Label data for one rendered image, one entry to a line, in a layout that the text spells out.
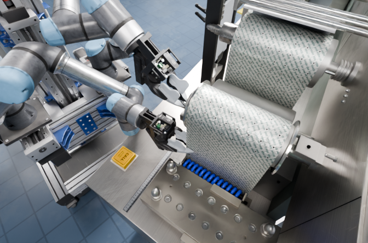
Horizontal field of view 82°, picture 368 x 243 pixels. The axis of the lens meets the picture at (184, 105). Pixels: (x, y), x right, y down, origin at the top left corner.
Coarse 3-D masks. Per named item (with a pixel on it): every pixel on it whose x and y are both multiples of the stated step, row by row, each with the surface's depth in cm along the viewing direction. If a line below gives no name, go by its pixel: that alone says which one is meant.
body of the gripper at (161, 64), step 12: (144, 36) 51; (132, 48) 52; (144, 48) 51; (156, 48) 54; (168, 48) 54; (144, 60) 55; (156, 60) 52; (168, 60) 53; (144, 72) 56; (156, 72) 54; (168, 72) 54
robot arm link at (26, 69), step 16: (16, 48) 67; (0, 64) 63; (16, 64) 64; (32, 64) 67; (0, 80) 60; (16, 80) 62; (32, 80) 66; (0, 96) 64; (16, 96) 65; (0, 112) 77
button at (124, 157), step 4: (120, 148) 88; (124, 148) 88; (120, 152) 87; (124, 152) 87; (128, 152) 87; (132, 152) 87; (116, 156) 86; (120, 156) 86; (124, 156) 86; (128, 156) 86; (132, 156) 86; (116, 160) 84; (120, 160) 84; (124, 160) 84; (128, 160) 84; (132, 160) 86; (120, 164) 83; (124, 164) 83; (128, 164) 85; (124, 168) 84
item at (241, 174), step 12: (192, 132) 60; (192, 144) 66; (204, 144) 61; (192, 156) 71; (204, 156) 66; (216, 156) 62; (228, 156) 58; (216, 168) 67; (228, 168) 62; (240, 168) 58; (252, 168) 55; (228, 180) 68; (240, 180) 63; (252, 180) 59
